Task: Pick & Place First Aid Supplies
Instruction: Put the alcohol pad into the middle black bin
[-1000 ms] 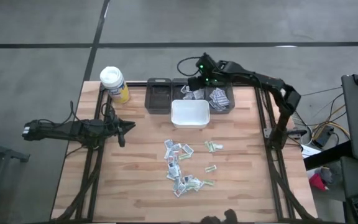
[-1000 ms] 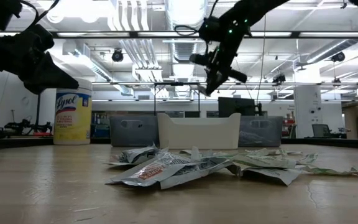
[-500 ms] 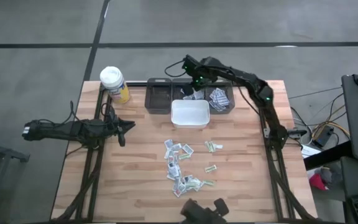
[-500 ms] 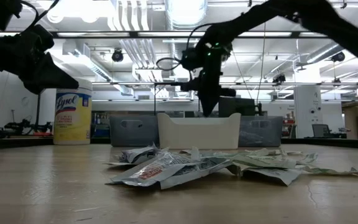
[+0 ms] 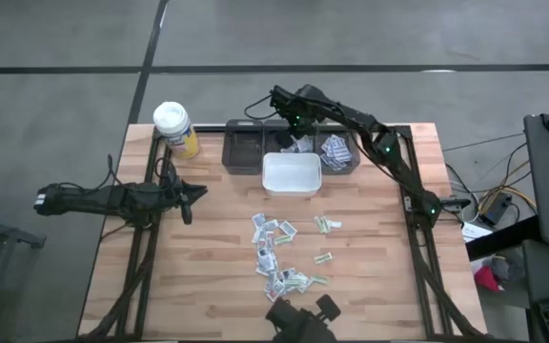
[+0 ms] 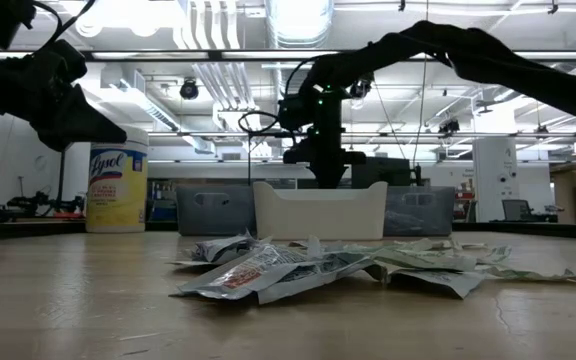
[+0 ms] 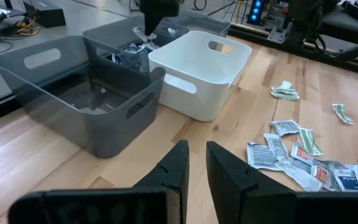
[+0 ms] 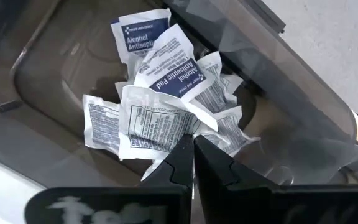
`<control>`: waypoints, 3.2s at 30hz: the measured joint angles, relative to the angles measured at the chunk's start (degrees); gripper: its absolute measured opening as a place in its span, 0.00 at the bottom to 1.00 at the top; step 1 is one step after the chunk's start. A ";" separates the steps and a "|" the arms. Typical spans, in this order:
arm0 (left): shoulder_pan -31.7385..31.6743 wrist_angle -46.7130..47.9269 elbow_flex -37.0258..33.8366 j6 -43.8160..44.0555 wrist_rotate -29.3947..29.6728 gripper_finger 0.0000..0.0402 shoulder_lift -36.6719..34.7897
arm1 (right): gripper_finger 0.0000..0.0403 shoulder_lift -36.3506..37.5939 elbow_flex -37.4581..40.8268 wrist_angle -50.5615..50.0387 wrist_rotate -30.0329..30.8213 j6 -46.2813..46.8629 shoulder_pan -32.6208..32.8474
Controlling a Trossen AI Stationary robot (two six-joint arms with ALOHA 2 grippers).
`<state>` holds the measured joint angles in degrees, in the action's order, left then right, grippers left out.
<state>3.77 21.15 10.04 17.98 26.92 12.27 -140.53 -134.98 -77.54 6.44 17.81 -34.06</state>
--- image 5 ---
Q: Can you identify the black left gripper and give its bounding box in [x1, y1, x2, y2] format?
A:
[164, 182, 209, 226]

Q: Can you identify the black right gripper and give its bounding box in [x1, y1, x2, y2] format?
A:
[274, 111, 316, 150]

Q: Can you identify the large blue-striped bandage packet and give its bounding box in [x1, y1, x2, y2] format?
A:
[326, 134, 355, 162]

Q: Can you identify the translucent grey plastic bin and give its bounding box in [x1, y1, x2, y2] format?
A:
[262, 118, 318, 156]
[221, 118, 265, 176]
[315, 118, 362, 176]

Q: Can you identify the white plastic bin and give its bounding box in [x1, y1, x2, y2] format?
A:
[261, 151, 324, 198]

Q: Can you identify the yellow Lysol wipes canister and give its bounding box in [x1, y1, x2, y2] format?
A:
[152, 100, 201, 160]

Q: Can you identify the white paper sheet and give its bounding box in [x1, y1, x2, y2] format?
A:
[459, 219, 494, 244]

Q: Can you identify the black power brick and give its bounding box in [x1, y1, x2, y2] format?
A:
[478, 192, 515, 227]

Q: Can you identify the black desk leg beam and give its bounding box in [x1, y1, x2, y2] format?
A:
[464, 216, 542, 261]

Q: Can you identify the red cloth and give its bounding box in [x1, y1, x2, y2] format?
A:
[473, 265, 504, 293]

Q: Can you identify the grey cloth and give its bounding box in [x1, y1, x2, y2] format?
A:
[490, 255, 523, 284]

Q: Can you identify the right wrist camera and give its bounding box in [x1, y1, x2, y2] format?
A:
[269, 85, 291, 111]

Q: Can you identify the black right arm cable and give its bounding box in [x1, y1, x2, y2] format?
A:
[244, 93, 275, 121]

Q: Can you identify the black aluminium table frame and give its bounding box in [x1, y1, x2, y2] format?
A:
[77, 124, 493, 342]

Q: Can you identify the black clamp handle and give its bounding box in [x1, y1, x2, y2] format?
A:
[439, 196, 473, 212]

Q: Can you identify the black floor cable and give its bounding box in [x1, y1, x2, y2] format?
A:
[440, 131, 528, 201]

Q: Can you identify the yellow floor cable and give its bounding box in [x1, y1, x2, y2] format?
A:
[474, 159, 539, 213]

